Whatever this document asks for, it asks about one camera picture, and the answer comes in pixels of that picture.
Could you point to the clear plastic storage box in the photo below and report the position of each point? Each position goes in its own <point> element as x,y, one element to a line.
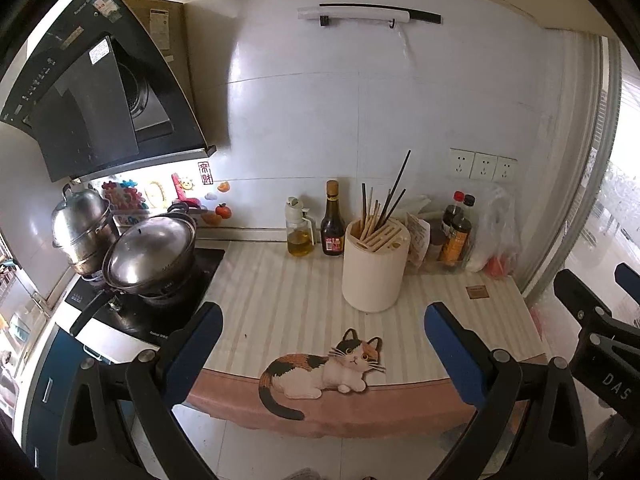
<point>435,266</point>

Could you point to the white wall rail with hooks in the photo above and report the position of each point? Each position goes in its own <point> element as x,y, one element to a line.
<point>350,12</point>

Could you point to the clear oil dispenser bottle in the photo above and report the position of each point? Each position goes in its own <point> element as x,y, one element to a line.
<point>300,245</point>

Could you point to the cat print striped table cloth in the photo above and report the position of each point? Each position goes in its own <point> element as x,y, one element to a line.
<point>280,300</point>

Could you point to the printed seasoning packet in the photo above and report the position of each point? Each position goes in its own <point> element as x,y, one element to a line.
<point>419,240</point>

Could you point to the steel steamer pot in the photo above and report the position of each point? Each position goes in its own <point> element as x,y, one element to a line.
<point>80,225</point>

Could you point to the blue kitchen cabinet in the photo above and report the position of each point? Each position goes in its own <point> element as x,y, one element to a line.
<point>47,390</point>

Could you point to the colourful flower wall sticker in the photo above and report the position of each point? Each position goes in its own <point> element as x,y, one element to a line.
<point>122,195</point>

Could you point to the yellow oval frame sticker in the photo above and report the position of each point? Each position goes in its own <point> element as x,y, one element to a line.
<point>155,193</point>

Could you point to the black wok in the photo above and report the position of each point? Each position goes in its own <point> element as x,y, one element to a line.
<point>90,315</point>

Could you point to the black range hood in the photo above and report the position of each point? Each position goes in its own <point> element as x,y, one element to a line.
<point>85,85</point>

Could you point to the glass sliding door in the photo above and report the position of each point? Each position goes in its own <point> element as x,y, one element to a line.
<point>575,185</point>

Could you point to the black glass gas stove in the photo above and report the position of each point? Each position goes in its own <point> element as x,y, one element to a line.
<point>200,270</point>

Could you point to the soy sauce bottle orange label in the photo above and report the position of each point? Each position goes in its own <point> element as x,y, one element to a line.
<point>456,245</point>

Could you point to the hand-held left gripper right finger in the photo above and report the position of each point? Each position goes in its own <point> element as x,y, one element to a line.
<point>452,355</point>

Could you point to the orange fruit wall sticker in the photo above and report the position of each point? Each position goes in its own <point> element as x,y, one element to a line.
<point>210,218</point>

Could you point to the yellow sun wall sticker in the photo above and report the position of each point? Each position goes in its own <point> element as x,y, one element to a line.
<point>186,183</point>

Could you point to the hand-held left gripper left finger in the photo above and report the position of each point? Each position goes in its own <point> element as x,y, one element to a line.
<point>195,355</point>

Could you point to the dark sauce bottle yellow cap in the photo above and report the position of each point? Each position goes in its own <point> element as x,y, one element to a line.
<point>332,232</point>

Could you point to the red persimmon wall sticker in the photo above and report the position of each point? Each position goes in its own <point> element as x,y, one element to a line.
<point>222,210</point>

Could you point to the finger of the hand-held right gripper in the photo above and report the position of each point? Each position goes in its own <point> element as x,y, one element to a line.
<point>575,292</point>
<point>629,276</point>

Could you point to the dark bottle red cap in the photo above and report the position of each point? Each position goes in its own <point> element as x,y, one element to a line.
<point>452,212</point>

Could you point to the small brown label patch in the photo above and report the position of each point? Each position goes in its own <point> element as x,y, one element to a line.
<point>476,292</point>

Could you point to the clear plastic bag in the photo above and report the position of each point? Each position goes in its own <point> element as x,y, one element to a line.
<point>495,220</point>

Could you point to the cream round chopstick holder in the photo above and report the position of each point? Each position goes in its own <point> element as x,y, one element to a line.
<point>372,280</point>

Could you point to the red seal wall sticker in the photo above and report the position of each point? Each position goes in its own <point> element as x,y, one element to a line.
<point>204,168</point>

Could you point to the steel wok lid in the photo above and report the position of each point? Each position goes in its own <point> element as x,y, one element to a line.
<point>145,250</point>

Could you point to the orange slice wall sticker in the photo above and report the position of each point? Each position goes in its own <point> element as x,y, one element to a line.
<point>223,187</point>

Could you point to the white packet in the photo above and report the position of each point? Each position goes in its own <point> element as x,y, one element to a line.
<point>477,260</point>

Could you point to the red packet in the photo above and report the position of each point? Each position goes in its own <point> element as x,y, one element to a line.
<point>497,267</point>

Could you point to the white wall socket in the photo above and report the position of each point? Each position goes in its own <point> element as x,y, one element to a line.
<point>461,163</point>
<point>505,170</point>
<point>484,166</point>

